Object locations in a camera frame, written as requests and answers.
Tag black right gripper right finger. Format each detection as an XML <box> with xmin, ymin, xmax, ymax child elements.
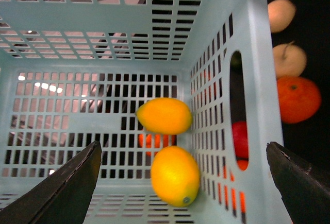
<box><xmin>266</xmin><ymin>142</ymin><xmax>329</xmax><ymax>223</ymax></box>

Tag bumpy orange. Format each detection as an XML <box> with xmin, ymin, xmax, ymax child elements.
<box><xmin>138</xmin><ymin>134</ymin><xmax>177</xmax><ymax>157</ymax></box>
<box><xmin>237</xmin><ymin>160</ymin><xmax>249</xmax><ymax>171</ymax></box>

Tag white pear with stem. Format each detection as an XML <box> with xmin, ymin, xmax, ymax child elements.
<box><xmin>273</xmin><ymin>41</ymin><xmax>307</xmax><ymax>79</ymax></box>

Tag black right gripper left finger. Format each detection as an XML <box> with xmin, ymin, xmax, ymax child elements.
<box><xmin>1</xmin><ymin>141</ymin><xmax>102</xmax><ymax>223</ymax></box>

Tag yellow lemon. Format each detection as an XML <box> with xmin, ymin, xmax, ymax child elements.
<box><xmin>151</xmin><ymin>146</ymin><xmax>200</xmax><ymax>208</ymax></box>
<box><xmin>136</xmin><ymin>97</ymin><xmax>193</xmax><ymax>135</ymax></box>

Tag orange persimmon with leaf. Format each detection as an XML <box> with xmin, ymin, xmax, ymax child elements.
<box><xmin>277</xmin><ymin>76</ymin><xmax>322</xmax><ymax>124</ymax></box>

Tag bumpy orange front left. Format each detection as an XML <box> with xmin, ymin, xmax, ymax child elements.
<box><xmin>138</xmin><ymin>134</ymin><xmax>177</xmax><ymax>157</ymax></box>

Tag red pomegranate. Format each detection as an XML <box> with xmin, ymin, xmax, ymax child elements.
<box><xmin>232</xmin><ymin>121</ymin><xmax>249</xmax><ymax>160</ymax></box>

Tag bumpy orange front right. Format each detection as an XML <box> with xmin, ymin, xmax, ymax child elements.
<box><xmin>237</xmin><ymin>160</ymin><xmax>249</xmax><ymax>171</ymax></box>

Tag light teal shopping basket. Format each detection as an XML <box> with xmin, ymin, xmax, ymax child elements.
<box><xmin>1</xmin><ymin>0</ymin><xmax>291</xmax><ymax>223</ymax></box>

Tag white pear lying sideways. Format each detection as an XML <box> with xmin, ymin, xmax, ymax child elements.
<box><xmin>268</xmin><ymin>0</ymin><xmax>296</xmax><ymax>33</ymax></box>

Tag dark green avocado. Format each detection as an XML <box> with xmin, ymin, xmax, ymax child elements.
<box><xmin>230</xmin><ymin>51</ymin><xmax>242</xmax><ymax>71</ymax></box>

